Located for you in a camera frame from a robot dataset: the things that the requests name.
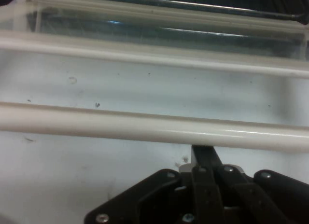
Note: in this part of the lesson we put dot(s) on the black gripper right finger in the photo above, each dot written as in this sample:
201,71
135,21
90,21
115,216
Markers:
265,200

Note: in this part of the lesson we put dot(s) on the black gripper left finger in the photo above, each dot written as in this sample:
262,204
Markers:
149,197

